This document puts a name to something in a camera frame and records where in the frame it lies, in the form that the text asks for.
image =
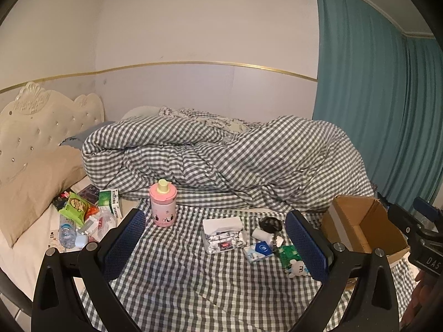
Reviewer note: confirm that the grey checkered sheet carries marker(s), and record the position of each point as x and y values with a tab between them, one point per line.
193	283

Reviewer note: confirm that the beige pillow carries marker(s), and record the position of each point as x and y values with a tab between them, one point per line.
34	186

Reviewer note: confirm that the blue pillow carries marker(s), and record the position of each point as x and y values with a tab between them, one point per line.
79	138

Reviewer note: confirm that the white pillow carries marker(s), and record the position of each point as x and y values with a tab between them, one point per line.
142	112

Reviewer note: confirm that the person's right hand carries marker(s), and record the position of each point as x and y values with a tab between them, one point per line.
417	297

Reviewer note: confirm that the teal curtain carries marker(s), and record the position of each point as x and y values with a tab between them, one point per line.
363	93

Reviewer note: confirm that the black glossy object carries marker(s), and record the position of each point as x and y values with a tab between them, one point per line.
268	224

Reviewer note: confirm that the blue white packet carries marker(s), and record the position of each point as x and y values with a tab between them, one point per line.
258	250

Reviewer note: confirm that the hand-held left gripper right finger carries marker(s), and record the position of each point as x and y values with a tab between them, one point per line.
308	245

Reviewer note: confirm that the dark purple packet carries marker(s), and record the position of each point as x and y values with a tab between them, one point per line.
88	193

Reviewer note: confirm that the green white medicine box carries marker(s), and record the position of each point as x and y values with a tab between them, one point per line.
107	200

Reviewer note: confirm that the cardboard box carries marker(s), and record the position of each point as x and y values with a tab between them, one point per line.
353	228

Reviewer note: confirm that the green foil packet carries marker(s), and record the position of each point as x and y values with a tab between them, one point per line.
287	254

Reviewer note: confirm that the grey checkered duvet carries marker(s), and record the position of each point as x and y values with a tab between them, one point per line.
225	159

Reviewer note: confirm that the cream tufted headboard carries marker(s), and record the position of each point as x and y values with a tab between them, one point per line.
34	128

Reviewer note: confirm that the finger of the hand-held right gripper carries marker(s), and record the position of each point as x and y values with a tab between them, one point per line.
427	209
403	221

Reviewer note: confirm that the pink cartoon bottle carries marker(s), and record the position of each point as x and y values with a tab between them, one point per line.
162	211

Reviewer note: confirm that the clear plastic bag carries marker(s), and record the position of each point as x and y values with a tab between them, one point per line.
105	221

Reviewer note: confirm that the clear plastic water bottle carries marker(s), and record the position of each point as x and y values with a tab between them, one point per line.
67	235

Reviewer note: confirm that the green snack bag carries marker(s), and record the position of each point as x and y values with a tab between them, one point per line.
74	207

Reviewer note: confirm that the floral tissue pack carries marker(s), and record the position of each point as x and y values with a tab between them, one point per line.
221	238

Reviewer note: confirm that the floral blanket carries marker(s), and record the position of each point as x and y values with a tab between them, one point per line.
221	122

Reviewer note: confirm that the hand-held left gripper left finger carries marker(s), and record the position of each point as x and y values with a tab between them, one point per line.
124	245

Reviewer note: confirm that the small white bottle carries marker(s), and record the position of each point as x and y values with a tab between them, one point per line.
259	234

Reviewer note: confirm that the white plush toy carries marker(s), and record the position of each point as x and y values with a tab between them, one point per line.
297	268

